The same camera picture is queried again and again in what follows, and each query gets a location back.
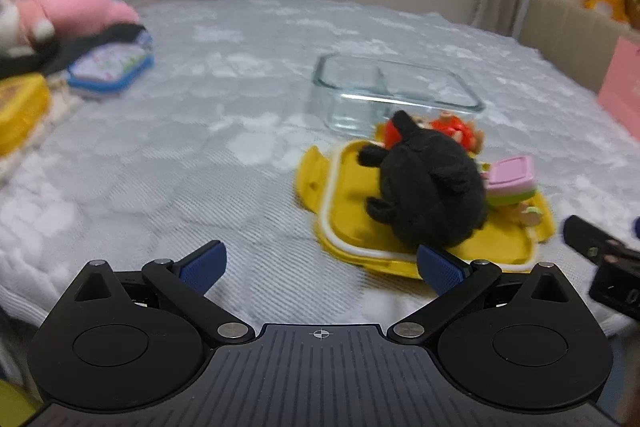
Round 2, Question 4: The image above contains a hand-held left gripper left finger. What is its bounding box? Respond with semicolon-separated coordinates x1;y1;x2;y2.
75;240;254;344

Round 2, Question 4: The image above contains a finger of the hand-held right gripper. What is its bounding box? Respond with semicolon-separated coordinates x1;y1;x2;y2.
563;214;640;264

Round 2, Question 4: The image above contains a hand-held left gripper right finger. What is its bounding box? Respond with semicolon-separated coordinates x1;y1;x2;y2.
387;244;569;344

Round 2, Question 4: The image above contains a pink and green toy block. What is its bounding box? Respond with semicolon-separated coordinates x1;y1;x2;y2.
481;155;539;208

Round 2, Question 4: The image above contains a yellow container lid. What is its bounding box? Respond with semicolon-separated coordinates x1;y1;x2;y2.
294;138;559;281

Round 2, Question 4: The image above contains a red toy figure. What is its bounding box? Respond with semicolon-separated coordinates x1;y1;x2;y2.
382;112;486;156

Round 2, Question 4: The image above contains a clear glass food container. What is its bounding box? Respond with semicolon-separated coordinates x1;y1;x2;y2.
311;53;487;144

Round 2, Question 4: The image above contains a pink paper bag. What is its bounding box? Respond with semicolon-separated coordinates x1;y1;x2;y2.
596;34;640;138

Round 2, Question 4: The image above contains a cardboard box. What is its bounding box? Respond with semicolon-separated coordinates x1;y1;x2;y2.
517;0;640;96

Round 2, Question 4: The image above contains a blue-rimmed box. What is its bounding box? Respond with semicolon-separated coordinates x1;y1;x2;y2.
66;42;155;96

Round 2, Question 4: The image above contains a yellow object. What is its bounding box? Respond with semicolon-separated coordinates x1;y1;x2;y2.
0;381;42;427

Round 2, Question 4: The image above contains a yellow lidded container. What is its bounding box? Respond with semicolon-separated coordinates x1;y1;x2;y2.
0;74;52;158

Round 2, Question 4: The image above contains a dark cloth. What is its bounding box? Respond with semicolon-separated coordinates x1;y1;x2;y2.
0;23;149;78

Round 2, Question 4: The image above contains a pink plush toy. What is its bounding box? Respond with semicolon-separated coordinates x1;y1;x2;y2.
15;0;141;42

